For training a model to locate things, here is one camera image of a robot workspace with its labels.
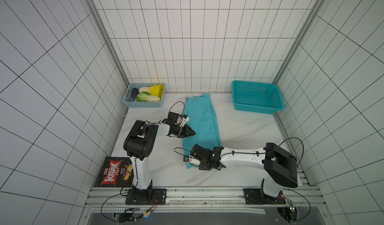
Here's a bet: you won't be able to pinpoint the teal long pants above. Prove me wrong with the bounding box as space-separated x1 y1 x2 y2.
182 94 221 156

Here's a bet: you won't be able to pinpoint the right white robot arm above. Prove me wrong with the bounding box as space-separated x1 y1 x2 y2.
185 143 299 198

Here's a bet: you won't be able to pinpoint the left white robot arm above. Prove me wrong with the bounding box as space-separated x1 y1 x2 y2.
123 120 196 199

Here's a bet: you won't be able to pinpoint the green napa cabbage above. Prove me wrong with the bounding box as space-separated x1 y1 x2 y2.
136 92 161 102

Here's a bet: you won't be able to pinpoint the light blue perforated basket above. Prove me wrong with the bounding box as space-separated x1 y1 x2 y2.
123 83 165 108

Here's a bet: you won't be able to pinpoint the dark purple eggplant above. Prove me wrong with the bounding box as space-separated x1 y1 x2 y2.
131 88 139 102

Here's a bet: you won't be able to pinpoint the teal plastic basket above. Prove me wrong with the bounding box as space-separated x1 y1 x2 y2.
232 81 284 115

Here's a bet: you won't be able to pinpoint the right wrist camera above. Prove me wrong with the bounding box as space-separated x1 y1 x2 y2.
190 144 212 163

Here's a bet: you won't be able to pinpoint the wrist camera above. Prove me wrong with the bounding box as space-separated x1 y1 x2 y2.
190 144 212 163
165 112 190 127

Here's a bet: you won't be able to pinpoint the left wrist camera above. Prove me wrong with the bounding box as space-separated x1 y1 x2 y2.
165 112 190 127

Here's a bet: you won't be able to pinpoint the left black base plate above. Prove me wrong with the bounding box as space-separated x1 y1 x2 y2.
125 188 167 205

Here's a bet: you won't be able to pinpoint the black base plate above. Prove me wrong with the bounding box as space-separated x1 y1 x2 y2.
243 189 286 205
125 188 167 205

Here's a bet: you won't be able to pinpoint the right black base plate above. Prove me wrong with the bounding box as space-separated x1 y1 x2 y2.
243 189 286 205

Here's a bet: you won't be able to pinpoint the left base cable bundle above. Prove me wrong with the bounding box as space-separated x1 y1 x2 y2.
100 191 158 223

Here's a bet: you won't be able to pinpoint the right base cable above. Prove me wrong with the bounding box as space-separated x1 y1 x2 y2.
269 137 312 223

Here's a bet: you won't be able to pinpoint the aluminium mounting rail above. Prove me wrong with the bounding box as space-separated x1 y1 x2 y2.
79 187 333 225

